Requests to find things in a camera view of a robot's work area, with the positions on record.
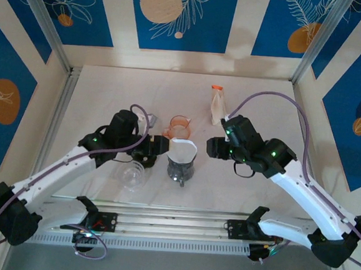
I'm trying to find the orange plastic carafe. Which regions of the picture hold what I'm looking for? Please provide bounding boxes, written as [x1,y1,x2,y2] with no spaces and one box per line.
[161,113,193,142]

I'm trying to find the paper filter stack holder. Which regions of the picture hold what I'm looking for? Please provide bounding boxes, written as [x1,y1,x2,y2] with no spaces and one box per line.
[208,84,233,128]

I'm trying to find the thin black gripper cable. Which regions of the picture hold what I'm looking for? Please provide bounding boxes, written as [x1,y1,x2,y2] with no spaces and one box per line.
[231,160,258,180]

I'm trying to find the white paper coffee filter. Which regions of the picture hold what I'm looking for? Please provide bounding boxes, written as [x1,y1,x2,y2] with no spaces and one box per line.
[167,136,199,168]

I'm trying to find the aluminium side rail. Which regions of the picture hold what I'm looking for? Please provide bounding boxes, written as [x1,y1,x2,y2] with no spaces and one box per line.
[21,63,83,196]

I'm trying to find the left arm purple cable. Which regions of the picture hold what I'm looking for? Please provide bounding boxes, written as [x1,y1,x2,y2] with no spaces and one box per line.
[0,94,156,263]

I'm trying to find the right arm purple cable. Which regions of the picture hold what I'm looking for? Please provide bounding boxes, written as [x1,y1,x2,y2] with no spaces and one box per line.
[213,87,361,270]

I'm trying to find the black base electronics box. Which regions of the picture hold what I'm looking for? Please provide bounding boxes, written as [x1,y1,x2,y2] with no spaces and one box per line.
[70,228,102,255]
[247,243,281,265]

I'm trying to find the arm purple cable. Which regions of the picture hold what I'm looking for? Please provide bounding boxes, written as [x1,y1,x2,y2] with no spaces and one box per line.
[213,87,361,270]
[0,94,156,263]

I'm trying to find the grey coffee dripper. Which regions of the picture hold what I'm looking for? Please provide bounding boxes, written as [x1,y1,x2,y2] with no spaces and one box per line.
[166,154,198,174]

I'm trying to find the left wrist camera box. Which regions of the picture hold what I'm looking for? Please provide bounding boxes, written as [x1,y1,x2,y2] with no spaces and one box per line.
[137,112,160,128]

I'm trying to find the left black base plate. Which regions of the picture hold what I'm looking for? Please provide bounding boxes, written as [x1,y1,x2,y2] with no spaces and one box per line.
[59,208,118,234]

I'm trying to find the aluminium front rail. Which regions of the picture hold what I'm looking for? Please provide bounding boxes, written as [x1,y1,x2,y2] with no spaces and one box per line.
[19,195,345,256]

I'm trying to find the slotted grey cable duct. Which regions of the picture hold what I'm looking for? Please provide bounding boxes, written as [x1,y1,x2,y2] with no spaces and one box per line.
[31,226,251,261]

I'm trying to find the aluminium frame post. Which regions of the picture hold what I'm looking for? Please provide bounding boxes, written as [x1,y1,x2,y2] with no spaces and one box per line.
[9,0,79,74]
[290,0,354,89]

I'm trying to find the clear coffee dripper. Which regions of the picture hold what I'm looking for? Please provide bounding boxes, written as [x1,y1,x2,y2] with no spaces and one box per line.
[114,160,148,194]

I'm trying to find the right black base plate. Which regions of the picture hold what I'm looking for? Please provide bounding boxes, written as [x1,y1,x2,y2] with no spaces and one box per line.
[226,218,286,244]

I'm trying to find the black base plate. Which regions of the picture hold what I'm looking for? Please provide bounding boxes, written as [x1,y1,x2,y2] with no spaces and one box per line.
[59,208,118,234]
[226,218,286,244]

